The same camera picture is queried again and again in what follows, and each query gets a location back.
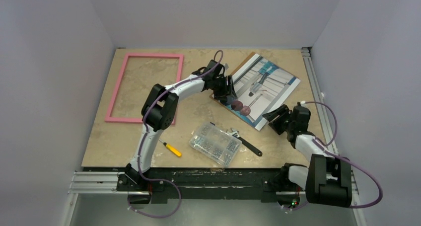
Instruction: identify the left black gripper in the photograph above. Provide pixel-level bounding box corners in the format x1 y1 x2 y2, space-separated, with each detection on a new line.
211 76 236 101

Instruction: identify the brown fibreboard backing board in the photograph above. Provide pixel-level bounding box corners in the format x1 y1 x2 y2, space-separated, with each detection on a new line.
208 52 259 132

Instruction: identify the printed photo with balls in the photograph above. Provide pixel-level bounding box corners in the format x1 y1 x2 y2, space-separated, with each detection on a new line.
223 52 301 131

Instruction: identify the yellow handled screwdriver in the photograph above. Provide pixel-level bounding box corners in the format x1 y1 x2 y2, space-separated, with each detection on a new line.
159 139 182 157

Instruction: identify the pink picture frame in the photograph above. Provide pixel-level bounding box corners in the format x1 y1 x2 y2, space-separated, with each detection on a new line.
104 52 184 124

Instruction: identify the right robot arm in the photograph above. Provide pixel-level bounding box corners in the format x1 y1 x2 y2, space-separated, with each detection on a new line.
263 104 352 208

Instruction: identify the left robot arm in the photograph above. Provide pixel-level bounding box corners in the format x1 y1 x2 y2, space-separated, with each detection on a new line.
125 60 235 191

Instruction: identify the clear screw organizer box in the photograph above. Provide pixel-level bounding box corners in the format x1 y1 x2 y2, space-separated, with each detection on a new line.
189 122 242 168

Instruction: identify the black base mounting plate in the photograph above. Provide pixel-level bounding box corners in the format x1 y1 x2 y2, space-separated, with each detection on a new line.
82 167 305 207

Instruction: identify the adjustable wrench black handle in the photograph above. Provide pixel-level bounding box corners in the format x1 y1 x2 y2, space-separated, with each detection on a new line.
227 128 263 157

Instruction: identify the aluminium rail right side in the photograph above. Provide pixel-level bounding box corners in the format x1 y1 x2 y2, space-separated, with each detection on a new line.
301 47 335 142

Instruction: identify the aluminium rail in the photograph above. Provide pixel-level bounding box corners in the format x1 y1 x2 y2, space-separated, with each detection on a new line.
301 47 335 142
68 171 359 196

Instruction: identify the aluminium rail front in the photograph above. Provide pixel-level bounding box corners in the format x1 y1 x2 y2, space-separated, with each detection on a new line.
68 171 359 196

